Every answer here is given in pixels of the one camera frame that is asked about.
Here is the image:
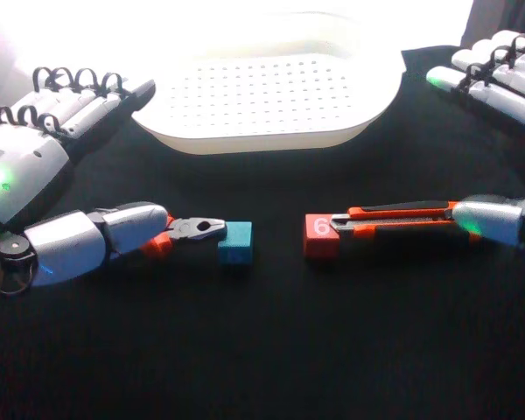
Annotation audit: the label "orange black utility knife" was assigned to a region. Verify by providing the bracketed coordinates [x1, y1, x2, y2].
[331, 199, 483, 254]

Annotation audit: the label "red block with number six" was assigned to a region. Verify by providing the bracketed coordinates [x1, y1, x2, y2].
[303, 213, 341, 260]

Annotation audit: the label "dark fabric backdrop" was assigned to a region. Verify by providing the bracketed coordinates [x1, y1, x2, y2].
[459, 0, 525, 50]

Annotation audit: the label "orange handled pliers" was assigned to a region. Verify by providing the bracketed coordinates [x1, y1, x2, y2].
[139, 211, 227, 266]

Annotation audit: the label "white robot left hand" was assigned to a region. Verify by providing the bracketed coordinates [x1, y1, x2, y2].
[0, 66, 172, 298]

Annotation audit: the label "black table cloth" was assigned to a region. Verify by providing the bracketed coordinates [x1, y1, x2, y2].
[0, 46, 525, 420]

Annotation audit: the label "blue block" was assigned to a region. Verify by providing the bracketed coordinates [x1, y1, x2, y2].
[217, 220, 255, 266]

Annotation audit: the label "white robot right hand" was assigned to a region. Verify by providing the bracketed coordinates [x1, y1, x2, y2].
[425, 29, 525, 256]

